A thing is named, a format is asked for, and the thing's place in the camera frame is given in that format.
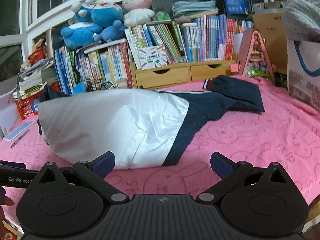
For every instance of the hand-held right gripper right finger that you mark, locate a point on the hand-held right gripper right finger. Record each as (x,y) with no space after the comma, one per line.
(221,166)

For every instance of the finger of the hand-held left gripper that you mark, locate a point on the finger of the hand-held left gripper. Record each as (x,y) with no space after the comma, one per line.
(12,165)

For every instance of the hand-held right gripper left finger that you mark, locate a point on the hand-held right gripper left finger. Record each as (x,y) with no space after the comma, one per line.
(105,164)

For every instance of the navy and white jacket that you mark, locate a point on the navy and white jacket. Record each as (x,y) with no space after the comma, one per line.
(112,125)

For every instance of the person's left hand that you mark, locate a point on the person's left hand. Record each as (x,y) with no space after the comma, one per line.
(6,202)

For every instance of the pen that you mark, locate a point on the pen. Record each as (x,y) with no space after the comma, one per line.
(20,138)

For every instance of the blue notebook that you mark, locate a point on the blue notebook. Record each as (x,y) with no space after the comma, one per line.
(20,130)

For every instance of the pink rabbit-print blanket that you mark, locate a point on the pink rabbit-print blanket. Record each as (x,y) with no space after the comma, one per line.
(250,135)

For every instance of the red patterned box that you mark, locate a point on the red patterned box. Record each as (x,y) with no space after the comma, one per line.
(7,231)

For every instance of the red plastic crate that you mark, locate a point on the red plastic crate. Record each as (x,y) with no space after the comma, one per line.
(25,106)

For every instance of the miniature black bicycle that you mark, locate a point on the miniature black bicycle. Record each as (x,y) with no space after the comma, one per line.
(107,85)

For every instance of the small blue plush ball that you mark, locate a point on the small blue plush ball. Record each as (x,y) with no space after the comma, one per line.
(79,88)

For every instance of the stack of papers and books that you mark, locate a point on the stack of papers and books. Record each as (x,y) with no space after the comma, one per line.
(32,80)

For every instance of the row of tall picture books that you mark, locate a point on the row of tall picture books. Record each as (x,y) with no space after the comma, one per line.
(100,67)

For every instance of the wooden drawer organizer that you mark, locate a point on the wooden drawer organizer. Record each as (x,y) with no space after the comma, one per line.
(172,75)

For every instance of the small red basket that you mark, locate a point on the small red basket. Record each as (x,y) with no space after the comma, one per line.
(37,56)

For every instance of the white tote bag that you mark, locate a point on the white tote bag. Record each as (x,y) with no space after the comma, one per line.
(302,87)

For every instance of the pink triangular toy house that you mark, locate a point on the pink triangular toy house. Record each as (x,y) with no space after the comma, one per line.
(256,55)

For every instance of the white colourful card box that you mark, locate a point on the white colourful card box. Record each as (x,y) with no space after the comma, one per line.
(153,57)

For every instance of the doll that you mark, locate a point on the doll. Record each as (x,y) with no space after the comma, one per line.
(38,45)

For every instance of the row of thin colourful books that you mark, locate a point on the row of thin colourful books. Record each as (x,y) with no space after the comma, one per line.
(200,40)

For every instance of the large blue plush toy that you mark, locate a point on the large blue plush toy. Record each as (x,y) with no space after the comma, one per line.
(80,33)

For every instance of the brown cardboard box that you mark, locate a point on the brown cardboard box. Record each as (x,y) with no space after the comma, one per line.
(270,37)

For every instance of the blue cat plush toy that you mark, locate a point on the blue cat plush toy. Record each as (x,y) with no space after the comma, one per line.
(105,13)

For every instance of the green plastic toy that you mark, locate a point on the green plastic toy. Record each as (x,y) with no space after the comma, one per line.
(162,16)

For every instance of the stack of pale blue booklets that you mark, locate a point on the stack of pale blue booklets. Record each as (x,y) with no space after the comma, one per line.
(195,8)

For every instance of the grey knit hat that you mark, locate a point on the grey knit hat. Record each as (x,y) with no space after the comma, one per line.
(302,20)

